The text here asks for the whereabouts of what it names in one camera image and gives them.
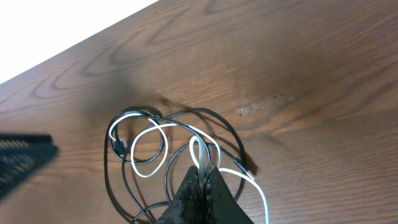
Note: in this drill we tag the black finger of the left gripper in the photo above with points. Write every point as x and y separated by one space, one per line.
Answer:
22 154

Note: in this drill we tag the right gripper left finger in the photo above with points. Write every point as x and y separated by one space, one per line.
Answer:
188 206

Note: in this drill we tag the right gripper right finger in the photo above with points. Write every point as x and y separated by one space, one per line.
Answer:
218 204

